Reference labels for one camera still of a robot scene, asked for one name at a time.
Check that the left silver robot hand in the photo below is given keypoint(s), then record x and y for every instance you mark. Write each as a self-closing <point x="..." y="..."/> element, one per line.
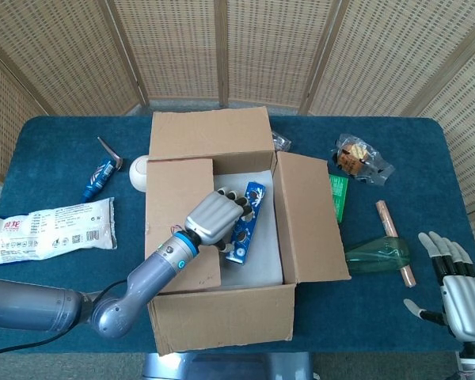
<point x="213" y="217"/>

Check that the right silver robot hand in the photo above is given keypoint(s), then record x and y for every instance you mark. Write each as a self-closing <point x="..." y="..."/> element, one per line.
<point x="465" y="305"/>

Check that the large cardboard box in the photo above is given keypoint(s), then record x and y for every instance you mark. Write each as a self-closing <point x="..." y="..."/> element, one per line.
<point x="221" y="316"/>

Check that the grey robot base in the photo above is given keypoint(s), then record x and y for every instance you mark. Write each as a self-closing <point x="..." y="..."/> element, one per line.
<point x="229" y="366"/>

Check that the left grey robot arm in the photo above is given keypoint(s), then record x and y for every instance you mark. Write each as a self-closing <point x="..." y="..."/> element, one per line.
<point x="35" y="308"/>

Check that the blue cloth-covered table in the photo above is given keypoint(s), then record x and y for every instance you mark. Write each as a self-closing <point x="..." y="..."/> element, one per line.
<point x="380" y="316"/>

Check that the blue cookie box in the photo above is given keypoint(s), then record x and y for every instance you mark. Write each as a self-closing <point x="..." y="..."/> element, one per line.
<point x="245" y="241"/>

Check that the white foam liner sheet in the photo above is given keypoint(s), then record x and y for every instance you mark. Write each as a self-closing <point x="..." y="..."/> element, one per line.
<point x="265" y="253"/>

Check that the white round bowl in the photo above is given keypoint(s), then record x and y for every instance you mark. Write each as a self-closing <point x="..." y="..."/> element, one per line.
<point x="136" y="174"/>

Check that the green transparent plastic bag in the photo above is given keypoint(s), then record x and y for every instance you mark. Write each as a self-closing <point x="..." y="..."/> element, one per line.
<point x="380" y="257"/>

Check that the clear packet dark pastry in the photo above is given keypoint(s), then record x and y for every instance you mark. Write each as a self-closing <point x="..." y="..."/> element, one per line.
<point x="282" y="140"/>

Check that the pink-brown paper roll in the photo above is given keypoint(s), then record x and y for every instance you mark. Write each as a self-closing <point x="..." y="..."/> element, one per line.
<point x="388" y="221"/>

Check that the blue squeeze tube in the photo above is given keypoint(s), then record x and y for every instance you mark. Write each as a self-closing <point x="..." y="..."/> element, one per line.
<point x="99" y="178"/>

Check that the green printed box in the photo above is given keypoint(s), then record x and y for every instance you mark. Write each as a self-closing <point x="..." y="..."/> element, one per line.
<point x="339" y="198"/>

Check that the clear bag with cakes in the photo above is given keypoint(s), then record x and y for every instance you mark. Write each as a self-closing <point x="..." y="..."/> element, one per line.
<point x="354" y="158"/>

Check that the white printed food bag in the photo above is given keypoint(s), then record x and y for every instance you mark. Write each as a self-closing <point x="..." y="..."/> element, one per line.
<point x="51" y="229"/>

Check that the bamboo folding screen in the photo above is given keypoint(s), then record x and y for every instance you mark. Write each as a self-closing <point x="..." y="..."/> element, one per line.
<point x="269" y="47"/>

